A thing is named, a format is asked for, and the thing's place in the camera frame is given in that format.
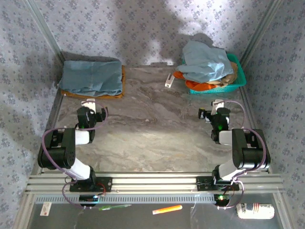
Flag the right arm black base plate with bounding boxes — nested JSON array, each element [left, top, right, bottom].
[[196, 176, 240, 191]]

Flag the orange marker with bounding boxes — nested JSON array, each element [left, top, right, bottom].
[[152, 204, 183, 215]]

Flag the right black controller board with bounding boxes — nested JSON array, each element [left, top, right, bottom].
[[213, 194, 231, 206]]

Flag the tan khaki trousers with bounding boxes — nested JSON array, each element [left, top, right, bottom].
[[214, 61, 239, 88]]

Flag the white tag with red mark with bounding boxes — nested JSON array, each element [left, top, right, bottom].
[[40, 201, 52, 217]]

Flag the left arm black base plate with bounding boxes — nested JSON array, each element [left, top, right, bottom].
[[69, 177, 113, 193]]

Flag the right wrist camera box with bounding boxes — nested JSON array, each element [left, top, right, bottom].
[[211, 99, 224, 113]]

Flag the aluminium corner post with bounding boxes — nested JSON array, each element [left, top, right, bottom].
[[23, 0, 66, 62], [239, 0, 284, 65]]

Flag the teal plastic basket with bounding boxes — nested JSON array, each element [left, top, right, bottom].
[[182, 53, 247, 95]]

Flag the denim blue trousers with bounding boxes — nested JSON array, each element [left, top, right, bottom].
[[58, 60, 123, 97]]

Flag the black controller board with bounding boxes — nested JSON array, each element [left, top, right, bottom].
[[79, 195, 99, 203], [213, 194, 231, 206]]

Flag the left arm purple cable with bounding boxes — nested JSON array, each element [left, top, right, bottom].
[[41, 101, 109, 210]]

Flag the green pen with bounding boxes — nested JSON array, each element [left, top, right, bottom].
[[99, 204, 132, 211]]

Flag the grey slotted cable duct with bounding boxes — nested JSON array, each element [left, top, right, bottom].
[[35, 196, 219, 205]]

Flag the light blue trousers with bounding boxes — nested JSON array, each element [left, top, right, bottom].
[[176, 41, 234, 84]]

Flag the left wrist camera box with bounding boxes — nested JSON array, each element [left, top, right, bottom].
[[81, 99, 96, 112]]

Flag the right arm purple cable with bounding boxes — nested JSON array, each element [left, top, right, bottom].
[[214, 100, 270, 210]]

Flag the aluminium mounting rail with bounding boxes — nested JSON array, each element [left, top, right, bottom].
[[25, 173, 285, 194]]

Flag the orange trousers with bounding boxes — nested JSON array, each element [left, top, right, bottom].
[[173, 71, 220, 91]]

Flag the left black controller board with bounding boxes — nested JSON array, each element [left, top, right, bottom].
[[79, 195, 99, 203]]

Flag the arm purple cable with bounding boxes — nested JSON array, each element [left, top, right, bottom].
[[41, 101, 109, 210], [214, 100, 270, 210]]

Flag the white can with flag print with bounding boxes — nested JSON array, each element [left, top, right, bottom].
[[235, 202, 275, 219]]

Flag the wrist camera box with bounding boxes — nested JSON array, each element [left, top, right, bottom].
[[211, 99, 224, 113], [81, 99, 96, 112]]

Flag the white plastic block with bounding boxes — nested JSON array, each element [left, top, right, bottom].
[[164, 73, 174, 88]]

